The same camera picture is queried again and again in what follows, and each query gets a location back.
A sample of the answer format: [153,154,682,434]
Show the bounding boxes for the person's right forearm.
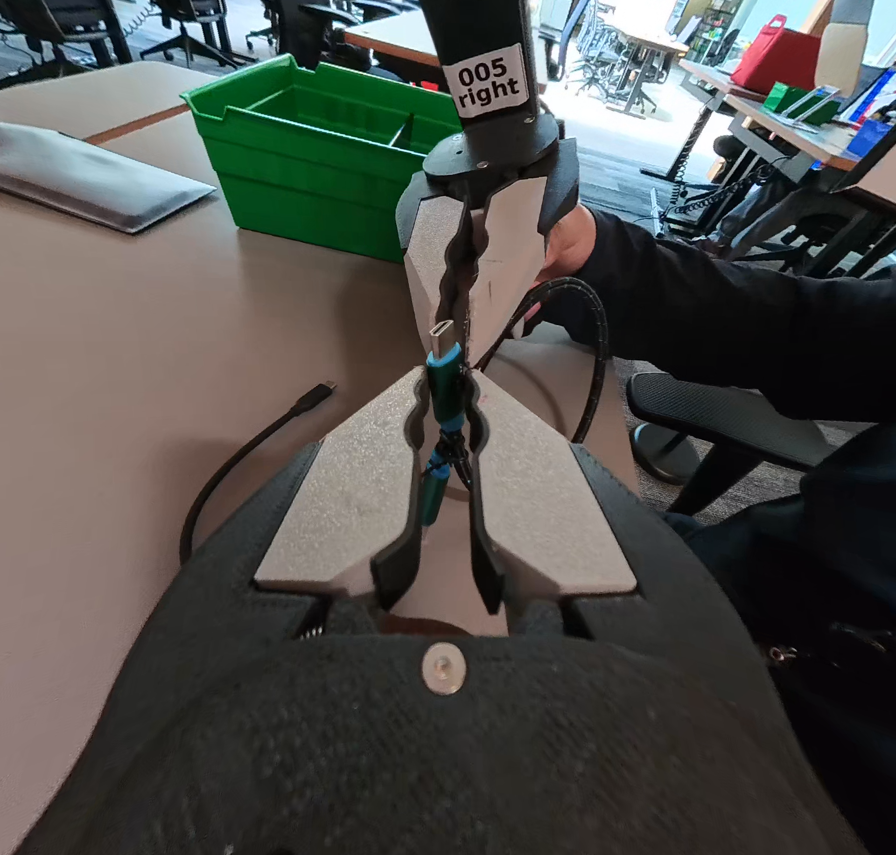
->
[539,208,896,422]

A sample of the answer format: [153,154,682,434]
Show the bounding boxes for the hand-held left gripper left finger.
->
[253,367,428,607]

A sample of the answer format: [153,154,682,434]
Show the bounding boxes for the braided usb cable green plugs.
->
[420,278,610,527]

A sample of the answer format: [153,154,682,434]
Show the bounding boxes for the silver foil pouch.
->
[0,122,217,235]

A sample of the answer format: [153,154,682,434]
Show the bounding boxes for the person's right hand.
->
[542,204,597,282]

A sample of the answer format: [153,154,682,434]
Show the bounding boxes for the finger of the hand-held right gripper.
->
[405,194,466,341]
[465,176,550,369]

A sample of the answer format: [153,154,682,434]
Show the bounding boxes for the red bag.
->
[731,15,823,97]

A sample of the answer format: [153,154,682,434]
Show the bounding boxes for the thin black hub cable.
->
[180,381,338,565]

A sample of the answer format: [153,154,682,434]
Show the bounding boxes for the black mesh office chair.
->
[626,372,896,516]

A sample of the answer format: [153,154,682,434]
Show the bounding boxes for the green plastic bin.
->
[181,54,463,263]

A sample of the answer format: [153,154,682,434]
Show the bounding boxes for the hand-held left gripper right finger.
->
[465,372,638,614]

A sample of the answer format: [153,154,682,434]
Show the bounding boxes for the cardboard box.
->
[815,22,869,97]

